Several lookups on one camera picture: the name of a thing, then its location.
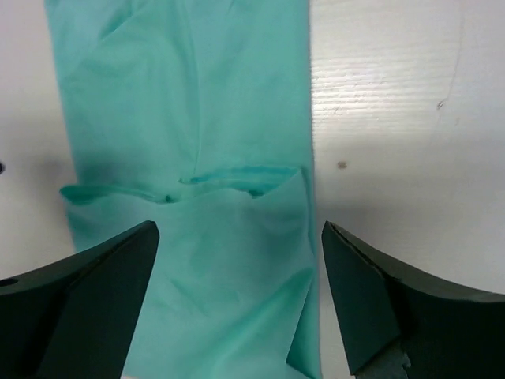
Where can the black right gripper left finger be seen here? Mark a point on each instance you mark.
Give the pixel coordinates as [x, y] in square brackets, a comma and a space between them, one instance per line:
[75, 318]

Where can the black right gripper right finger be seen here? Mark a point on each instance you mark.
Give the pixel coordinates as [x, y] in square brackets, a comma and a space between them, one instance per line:
[397, 321]

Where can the teal green t-shirt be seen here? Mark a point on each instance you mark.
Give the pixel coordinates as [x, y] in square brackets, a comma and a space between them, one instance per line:
[196, 115]

